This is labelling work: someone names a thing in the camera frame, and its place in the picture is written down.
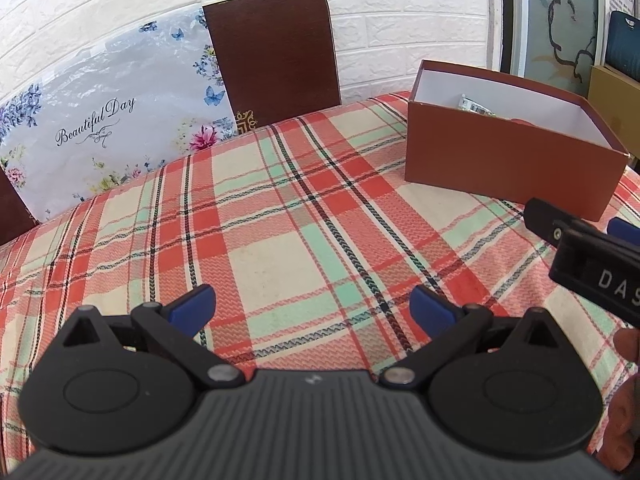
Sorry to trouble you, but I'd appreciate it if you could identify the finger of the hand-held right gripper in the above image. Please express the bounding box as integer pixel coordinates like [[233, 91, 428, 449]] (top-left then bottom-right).
[[607, 217, 640, 255], [523, 198, 587, 249]]

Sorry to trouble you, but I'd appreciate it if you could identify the brown cardboard box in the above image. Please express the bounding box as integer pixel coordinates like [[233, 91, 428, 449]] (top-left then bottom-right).
[[404, 59, 631, 224]]

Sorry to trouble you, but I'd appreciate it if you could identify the clear plastic bag barcode label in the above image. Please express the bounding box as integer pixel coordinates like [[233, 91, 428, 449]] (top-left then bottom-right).
[[457, 93, 497, 117]]

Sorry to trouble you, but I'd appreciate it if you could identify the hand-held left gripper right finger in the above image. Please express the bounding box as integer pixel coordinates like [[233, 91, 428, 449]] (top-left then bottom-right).
[[378, 284, 565, 389]]

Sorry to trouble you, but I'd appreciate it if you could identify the tan cardboard carton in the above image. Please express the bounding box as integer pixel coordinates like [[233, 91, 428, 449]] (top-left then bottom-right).
[[587, 64, 640, 161]]

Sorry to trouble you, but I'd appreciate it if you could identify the brown wooden board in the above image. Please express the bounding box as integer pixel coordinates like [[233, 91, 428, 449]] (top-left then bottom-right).
[[202, 0, 343, 136], [0, 166, 40, 247]]

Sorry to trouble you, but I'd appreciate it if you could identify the red plaid tablecloth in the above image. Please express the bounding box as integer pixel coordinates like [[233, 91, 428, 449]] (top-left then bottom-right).
[[0, 91, 640, 480]]

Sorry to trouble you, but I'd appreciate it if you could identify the cartoon wall poster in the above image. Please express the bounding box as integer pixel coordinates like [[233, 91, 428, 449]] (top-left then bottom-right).
[[515, 0, 607, 95]]

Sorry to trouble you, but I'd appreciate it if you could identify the person's right hand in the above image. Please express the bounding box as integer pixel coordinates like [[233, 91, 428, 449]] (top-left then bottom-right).
[[596, 328, 640, 472]]

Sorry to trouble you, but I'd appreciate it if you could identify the dark blue bag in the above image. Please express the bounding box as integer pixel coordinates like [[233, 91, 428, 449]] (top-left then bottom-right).
[[605, 10, 640, 80]]

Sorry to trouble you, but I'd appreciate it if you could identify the white floral plastic bag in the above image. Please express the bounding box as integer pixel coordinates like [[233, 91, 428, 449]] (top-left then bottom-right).
[[0, 7, 240, 224]]

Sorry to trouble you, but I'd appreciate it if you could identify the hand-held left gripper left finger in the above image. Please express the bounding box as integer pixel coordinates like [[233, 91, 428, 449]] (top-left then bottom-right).
[[59, 284, 240, 389]]

